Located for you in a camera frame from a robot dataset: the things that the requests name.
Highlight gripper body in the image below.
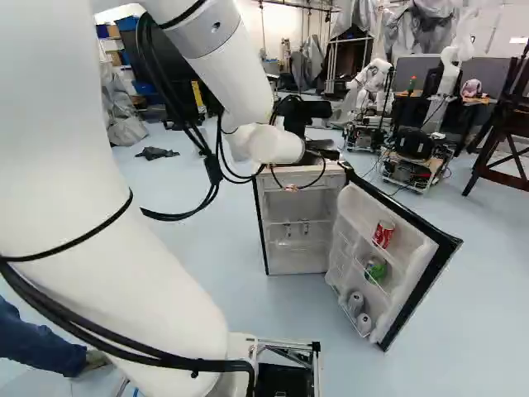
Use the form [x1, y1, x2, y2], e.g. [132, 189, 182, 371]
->
[303, 138, 341, 162]

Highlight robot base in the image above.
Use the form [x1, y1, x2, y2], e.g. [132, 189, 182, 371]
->
[226, 330, 323, 397]

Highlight black mini fridge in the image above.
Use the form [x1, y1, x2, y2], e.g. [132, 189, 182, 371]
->
[251, 158, 353, 277]

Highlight red drink can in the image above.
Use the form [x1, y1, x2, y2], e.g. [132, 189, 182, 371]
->
[371, 218, 397, 250]

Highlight green drink can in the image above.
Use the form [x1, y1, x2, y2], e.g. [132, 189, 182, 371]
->
[365, 257, 389, 286]

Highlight fridge door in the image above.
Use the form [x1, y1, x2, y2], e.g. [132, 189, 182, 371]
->
[323, 160, 465, 353]

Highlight black office chair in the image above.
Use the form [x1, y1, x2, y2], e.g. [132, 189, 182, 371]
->
[274, 93, 334, 142]

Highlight white robot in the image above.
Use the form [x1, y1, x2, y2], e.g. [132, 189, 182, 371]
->
[332, 57, 394, 155]
[380, 7, 477, 196]

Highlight grey cloth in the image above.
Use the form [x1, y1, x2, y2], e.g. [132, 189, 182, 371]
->
[134, 146, 182, 161]

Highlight dark wooden table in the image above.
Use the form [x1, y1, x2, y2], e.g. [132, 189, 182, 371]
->
[461, 55, 529, 204]

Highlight person's legs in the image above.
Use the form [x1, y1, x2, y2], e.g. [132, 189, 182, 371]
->
[0, 294, 112, 380]

